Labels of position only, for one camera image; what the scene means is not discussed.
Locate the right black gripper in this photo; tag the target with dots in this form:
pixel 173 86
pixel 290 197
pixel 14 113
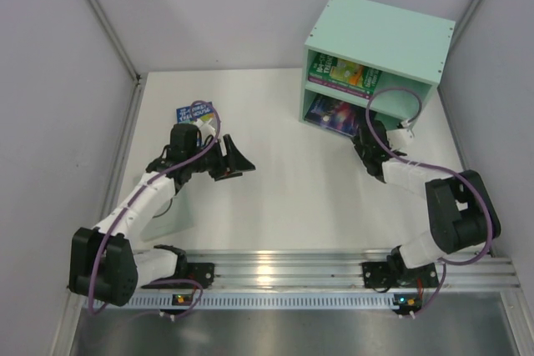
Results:
pixel 363 144

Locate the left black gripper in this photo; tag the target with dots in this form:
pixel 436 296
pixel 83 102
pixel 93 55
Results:
pixel 225 160

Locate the dark galaxy cover book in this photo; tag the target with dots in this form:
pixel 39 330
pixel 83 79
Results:
pixel 335 115

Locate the purple 117-storey treehouse book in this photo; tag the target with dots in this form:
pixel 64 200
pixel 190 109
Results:
pixel 358 92

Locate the blue treehouse book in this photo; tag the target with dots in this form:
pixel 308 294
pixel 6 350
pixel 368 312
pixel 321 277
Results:
pixel 199 111

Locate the pale green booklet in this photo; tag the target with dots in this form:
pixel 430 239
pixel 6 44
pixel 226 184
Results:
pixel 175 217

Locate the green 104-storey treehouse book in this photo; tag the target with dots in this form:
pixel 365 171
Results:
pixel 337 70

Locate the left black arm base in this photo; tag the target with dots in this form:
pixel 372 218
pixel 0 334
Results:
pixel 202 273

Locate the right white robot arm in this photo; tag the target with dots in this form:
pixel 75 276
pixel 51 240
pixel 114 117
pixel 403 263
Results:
pixel 459 209

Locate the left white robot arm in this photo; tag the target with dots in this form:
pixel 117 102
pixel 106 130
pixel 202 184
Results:
pixel 103 264

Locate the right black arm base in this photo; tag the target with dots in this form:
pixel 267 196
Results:
pixel 382 276

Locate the mint green wooden shelf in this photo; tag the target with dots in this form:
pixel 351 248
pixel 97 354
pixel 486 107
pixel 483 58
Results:
pixel 410 49

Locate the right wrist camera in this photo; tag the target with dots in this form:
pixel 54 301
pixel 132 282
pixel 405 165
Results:
pixel 400 137

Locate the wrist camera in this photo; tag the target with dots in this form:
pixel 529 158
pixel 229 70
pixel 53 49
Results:
pixel 400 137
pixel 206 126

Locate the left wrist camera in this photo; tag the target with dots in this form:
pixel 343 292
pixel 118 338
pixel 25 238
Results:
pixel 206 126

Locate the perforated cable duct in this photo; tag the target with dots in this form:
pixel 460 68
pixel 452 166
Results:
pixel 263 301

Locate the aluminium mounting rail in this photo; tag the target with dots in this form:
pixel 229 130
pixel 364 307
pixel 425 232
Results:
pixel 335 270

